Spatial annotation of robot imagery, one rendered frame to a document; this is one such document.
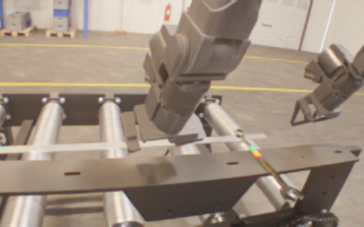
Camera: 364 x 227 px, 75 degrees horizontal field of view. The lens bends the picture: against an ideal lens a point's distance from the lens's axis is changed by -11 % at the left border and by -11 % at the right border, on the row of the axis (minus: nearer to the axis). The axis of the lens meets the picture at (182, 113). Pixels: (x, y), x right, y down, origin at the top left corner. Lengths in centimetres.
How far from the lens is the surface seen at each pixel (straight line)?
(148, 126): 41
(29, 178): 51
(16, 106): 154
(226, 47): 31
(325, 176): 85
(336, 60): 70
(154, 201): 61
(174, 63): 30
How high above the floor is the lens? 148
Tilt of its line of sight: 25 degrees down
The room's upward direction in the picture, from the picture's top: 9 degrees clockwise
